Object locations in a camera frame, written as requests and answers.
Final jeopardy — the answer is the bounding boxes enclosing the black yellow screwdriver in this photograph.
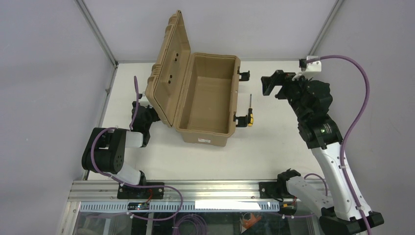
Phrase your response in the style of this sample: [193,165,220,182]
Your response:
[248,94,254,127]

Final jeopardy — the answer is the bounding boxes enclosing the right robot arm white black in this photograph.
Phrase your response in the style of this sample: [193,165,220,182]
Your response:
[261,70,384,235]

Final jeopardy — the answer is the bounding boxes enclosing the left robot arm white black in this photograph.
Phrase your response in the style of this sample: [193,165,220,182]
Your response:
[81,101,160,186]

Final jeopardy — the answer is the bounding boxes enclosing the tan plastic tool box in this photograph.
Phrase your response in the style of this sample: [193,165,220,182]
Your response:
[145,11,250,147]

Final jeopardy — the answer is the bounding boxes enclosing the orange object under table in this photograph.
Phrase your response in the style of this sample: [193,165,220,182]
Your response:
[241,212,262,229]

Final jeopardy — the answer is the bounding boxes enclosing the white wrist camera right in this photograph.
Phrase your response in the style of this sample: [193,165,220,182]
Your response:
[292,55,322,80]

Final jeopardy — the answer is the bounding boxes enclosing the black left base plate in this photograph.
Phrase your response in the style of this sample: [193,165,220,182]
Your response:
[117,182,164,200]

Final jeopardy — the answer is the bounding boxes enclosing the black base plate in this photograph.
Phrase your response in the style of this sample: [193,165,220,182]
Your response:
[258,181,294,199]
[117,182,164,200]

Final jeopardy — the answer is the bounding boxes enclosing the aluminium mounting rail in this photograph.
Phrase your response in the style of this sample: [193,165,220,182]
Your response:
[68,180,270,202]

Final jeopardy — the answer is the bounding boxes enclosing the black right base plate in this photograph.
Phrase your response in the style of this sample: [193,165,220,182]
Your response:
[258,181,294,199]

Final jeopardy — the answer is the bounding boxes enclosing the white slotted cable duct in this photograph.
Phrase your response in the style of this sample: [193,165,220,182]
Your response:
[79,200,279,213]

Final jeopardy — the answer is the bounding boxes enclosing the coiled purple cable below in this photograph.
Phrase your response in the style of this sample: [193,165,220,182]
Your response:
[172,214,208,235]

